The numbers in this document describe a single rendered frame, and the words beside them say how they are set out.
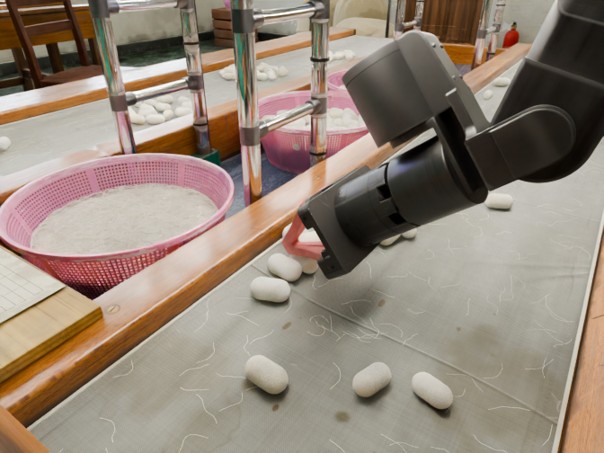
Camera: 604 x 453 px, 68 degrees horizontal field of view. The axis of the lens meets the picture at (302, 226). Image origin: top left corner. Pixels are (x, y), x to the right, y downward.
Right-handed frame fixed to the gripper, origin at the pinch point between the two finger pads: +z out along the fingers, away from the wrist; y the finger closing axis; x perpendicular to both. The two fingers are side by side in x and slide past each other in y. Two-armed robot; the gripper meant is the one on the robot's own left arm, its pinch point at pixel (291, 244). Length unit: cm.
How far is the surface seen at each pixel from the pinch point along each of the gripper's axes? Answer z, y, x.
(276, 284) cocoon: -1.2, 5.3, 1.9
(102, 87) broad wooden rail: 57, -28, -46
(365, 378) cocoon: -9.9, 9.8, 9.4
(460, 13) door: 121, -492, -72
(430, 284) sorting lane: -8.2, -5.5, 10.1
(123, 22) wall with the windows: 407, -331, -277
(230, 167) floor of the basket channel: 31.9, -26.5, -14.0
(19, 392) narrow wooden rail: 3.9, 24.7, -2.4
